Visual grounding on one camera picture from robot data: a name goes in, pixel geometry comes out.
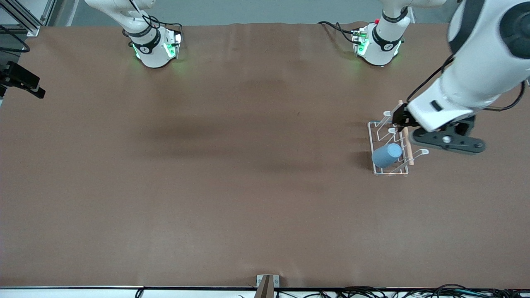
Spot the blue plastic cup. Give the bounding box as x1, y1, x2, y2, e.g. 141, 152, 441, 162
371, 143, 403, 169

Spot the white wire cup rack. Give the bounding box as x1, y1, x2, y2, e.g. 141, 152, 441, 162
368, 100, 430, 177

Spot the aluminium frame profile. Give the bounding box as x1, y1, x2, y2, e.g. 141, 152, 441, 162
0, 0, 57, 37

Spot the black left arm base cable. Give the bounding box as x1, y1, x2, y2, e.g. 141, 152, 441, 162
318, 21, 357, 44

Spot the black arm base cable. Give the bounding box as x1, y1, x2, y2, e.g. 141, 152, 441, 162
143, 14, 183, 37
318, 21, 357, 44

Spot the black right arm base cable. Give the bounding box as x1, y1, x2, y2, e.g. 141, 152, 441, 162
143, 14, 183, 37

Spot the black cable bundle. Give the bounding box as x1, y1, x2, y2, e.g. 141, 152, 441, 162
238, 284, 530, 298

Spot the small metal bracket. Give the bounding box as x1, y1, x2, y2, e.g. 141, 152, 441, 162
256, 274, 280, 288

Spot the brown camera post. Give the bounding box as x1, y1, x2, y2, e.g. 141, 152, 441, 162
253, 276, 273, 298

